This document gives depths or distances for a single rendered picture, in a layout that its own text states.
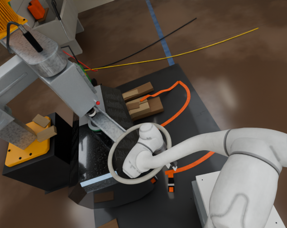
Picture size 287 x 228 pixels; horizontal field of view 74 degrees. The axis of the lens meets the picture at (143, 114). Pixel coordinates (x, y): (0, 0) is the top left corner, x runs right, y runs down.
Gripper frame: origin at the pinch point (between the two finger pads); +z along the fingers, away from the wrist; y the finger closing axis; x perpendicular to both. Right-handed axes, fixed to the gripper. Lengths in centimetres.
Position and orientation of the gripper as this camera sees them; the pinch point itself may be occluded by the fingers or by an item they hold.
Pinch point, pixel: (170, 165)
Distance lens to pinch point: 130.7
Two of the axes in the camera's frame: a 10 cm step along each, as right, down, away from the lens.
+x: -4.9, 7.4, -4.5
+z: 4.2, 6.6, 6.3
